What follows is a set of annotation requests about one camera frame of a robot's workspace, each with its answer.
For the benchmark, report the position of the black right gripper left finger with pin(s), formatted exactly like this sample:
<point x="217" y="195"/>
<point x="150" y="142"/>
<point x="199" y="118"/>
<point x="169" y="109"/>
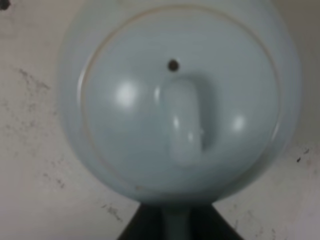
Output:
<point x="148" y="223"/>

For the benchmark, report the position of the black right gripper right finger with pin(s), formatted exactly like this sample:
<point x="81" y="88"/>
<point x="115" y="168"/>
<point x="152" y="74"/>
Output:
<point x="205" y="223"/>

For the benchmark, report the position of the light blue porcelain teapot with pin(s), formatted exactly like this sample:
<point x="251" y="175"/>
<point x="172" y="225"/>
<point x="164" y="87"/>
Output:
<point x="178" y="102"/>

